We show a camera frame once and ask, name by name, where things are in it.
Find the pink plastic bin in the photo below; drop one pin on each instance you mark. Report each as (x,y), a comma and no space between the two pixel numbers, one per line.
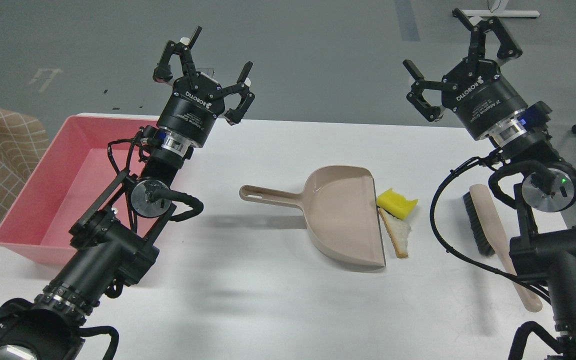
(73,172)

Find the yellow sponge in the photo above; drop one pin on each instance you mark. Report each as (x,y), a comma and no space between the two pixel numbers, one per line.
(396,204)

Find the white stand base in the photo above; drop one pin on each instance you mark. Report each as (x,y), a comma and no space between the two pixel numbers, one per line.
(498,9)

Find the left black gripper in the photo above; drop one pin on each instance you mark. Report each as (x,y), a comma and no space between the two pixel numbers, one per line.
(188,111)

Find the beige hand brush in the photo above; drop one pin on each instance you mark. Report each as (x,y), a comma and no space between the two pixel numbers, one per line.
(491,225)

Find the triangular bread slice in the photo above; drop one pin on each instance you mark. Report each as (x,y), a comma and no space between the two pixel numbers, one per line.
(398,231)

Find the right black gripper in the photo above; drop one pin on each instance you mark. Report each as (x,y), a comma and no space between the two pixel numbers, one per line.
(485,97)

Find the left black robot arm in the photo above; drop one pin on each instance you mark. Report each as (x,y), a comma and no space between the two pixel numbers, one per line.
(114,238)

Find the beige plastic dustpan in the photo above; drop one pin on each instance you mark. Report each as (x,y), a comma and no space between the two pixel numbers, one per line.
(339,205)

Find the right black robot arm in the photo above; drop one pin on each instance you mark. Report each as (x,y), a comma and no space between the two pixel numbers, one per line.
(526,213)

